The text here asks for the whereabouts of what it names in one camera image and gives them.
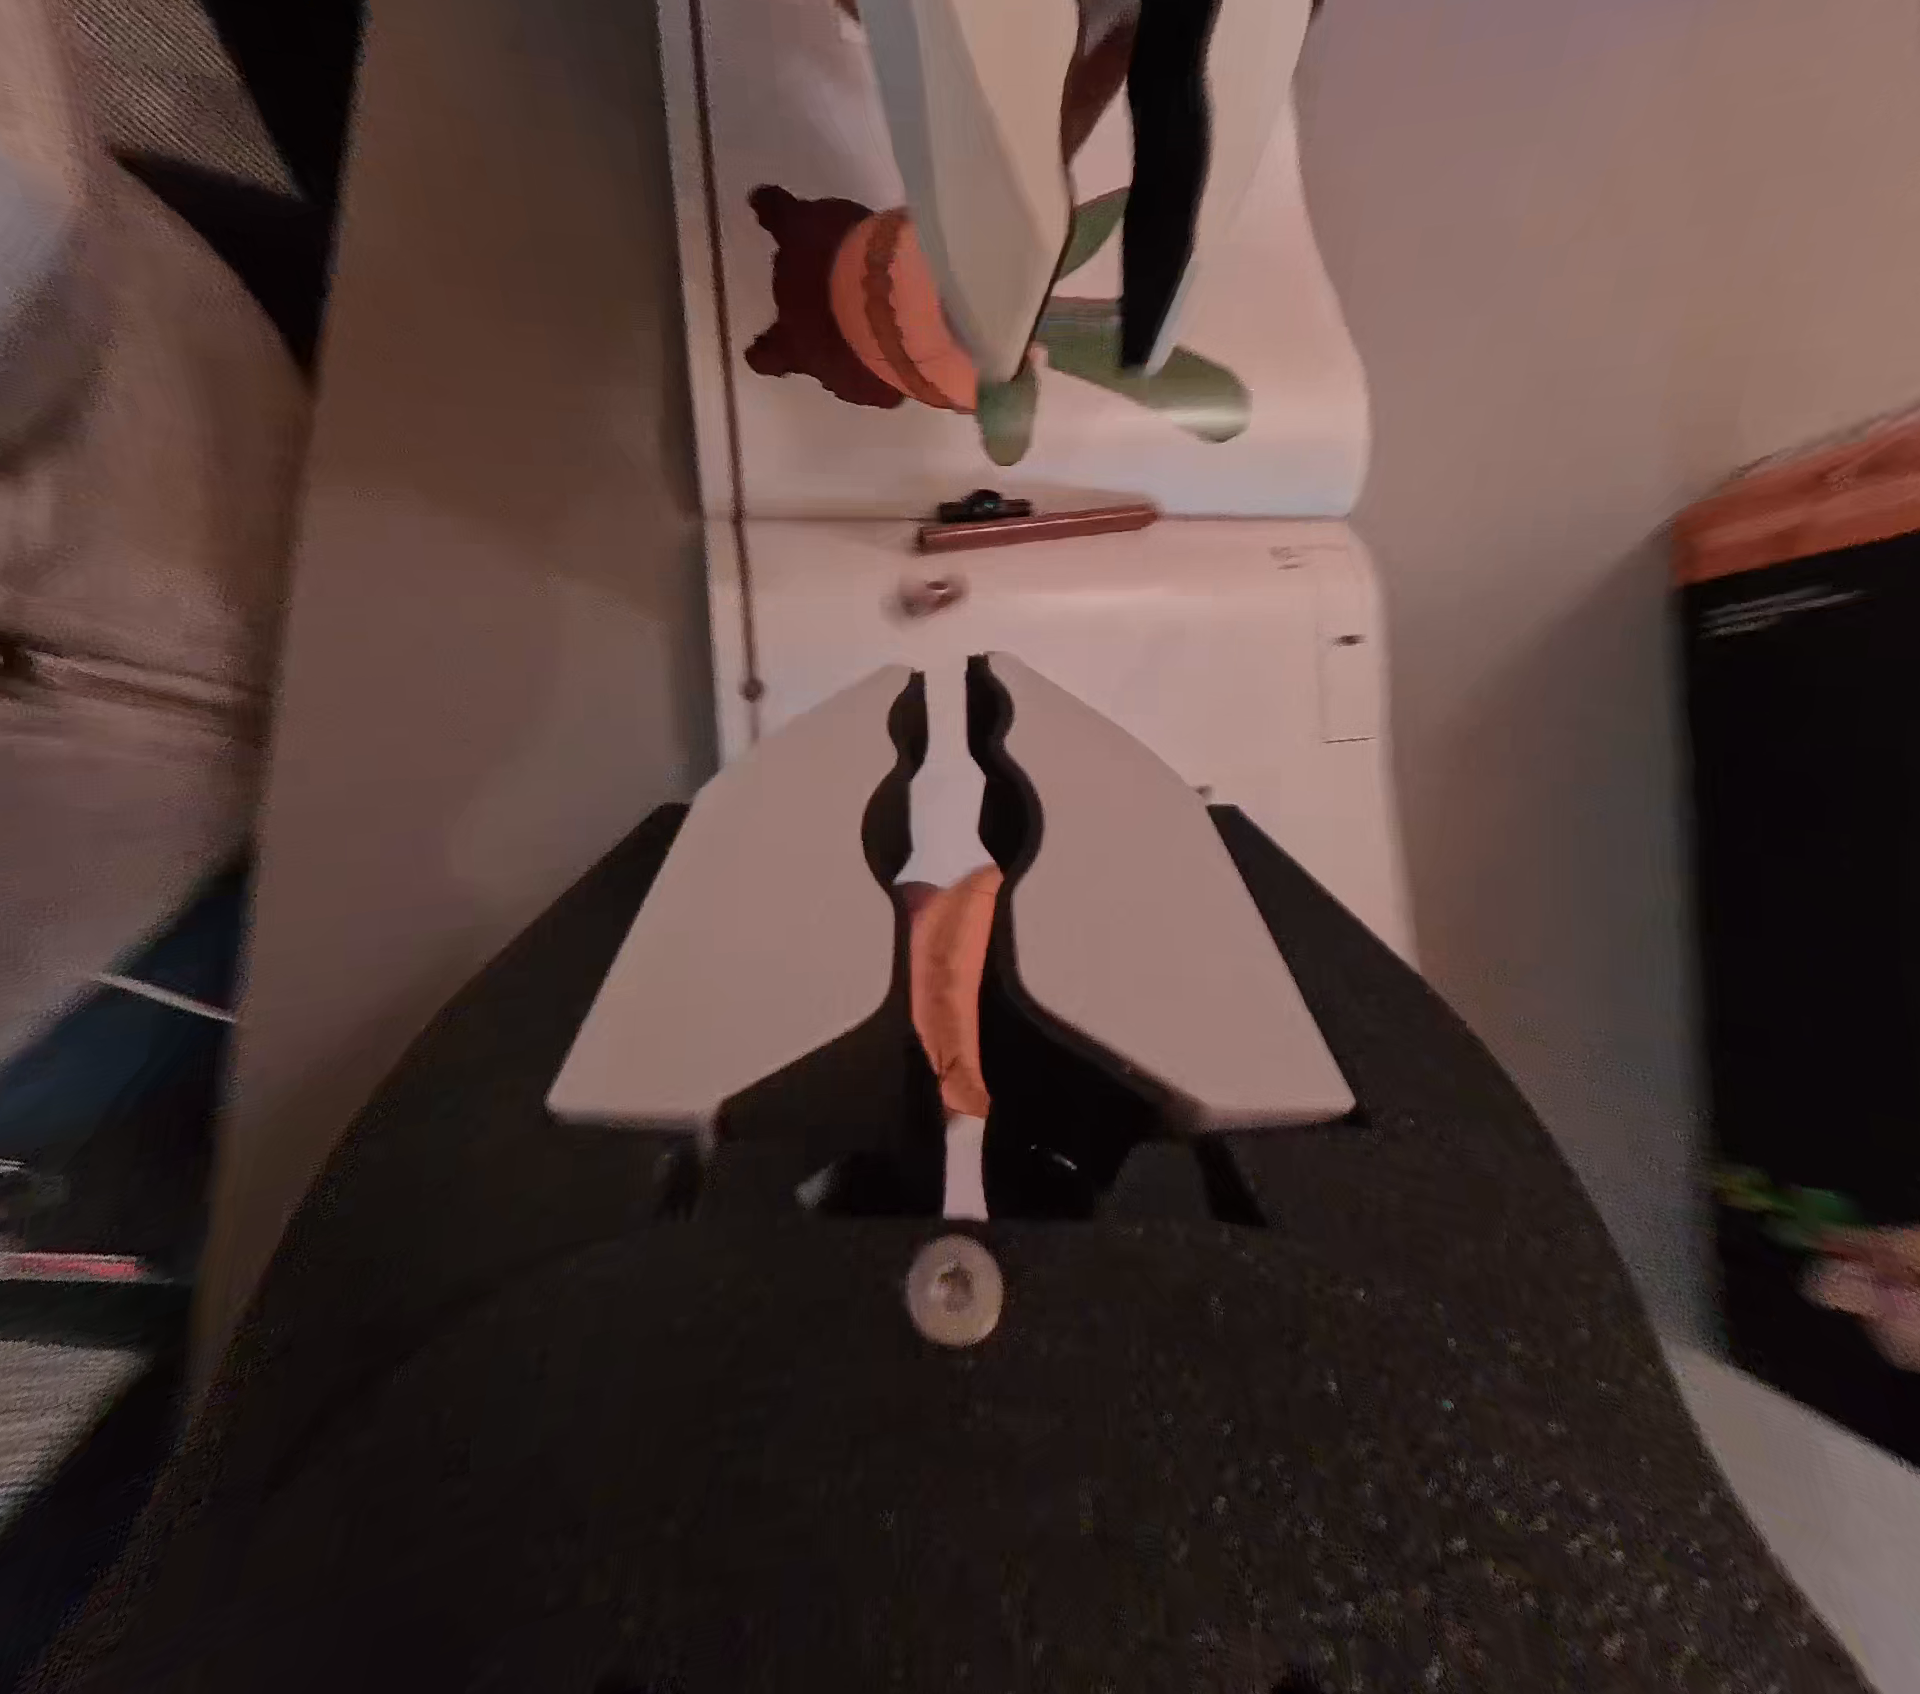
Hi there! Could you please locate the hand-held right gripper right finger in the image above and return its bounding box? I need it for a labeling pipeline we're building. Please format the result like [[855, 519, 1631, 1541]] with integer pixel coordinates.
[[963, 651, 1356, 1136]]

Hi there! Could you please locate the white desk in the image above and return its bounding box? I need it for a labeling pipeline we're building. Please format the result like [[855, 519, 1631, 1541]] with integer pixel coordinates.
[[185, 0, 1920, 1694]]

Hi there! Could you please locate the black orchid print box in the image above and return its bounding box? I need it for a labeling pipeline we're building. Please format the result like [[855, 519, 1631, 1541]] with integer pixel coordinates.
[[1668, 410, 1920, 1419]]

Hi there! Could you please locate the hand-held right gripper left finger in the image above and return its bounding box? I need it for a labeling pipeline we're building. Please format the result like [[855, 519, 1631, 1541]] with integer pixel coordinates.
[[544, 664, 932, 1136]]

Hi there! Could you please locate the brown toy rod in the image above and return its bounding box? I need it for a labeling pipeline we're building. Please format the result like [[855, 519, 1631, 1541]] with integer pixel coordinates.
[[914, 501, 1160, 556]]

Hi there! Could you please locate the white instruction booklet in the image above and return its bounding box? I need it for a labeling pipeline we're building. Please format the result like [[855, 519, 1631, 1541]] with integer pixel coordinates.
[[636, 0, 1386, 827]]

